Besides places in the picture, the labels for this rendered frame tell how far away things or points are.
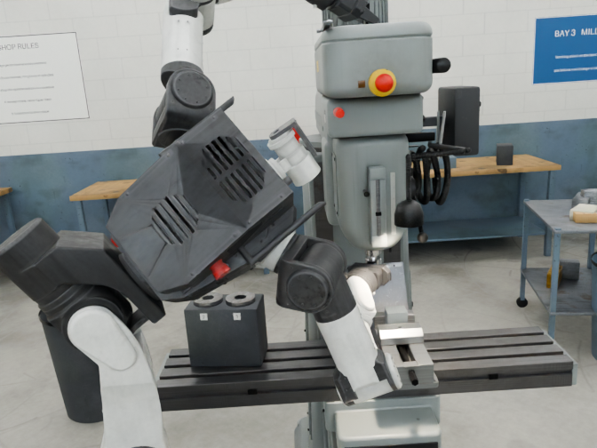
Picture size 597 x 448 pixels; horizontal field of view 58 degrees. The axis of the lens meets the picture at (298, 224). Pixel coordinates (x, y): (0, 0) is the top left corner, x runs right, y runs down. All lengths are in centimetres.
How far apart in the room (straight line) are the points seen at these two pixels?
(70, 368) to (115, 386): 213
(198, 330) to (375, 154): 73
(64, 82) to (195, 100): 507
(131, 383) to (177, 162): 44
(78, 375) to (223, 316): 174
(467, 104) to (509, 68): 434
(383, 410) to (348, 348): 59
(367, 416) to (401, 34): 102
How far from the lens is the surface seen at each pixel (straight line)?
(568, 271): 422
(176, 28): 124
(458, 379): 168
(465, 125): 178
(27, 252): 105
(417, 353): 157
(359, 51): 128
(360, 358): 111
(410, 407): 167
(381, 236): 143
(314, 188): 189
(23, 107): 632
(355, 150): 142
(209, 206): 93
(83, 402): 335
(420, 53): 131
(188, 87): 111
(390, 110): 139
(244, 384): 161
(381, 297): 197
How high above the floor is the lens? 178
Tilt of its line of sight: 15 degrees down
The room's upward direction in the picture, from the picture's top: 4 degrees counter-clockwise
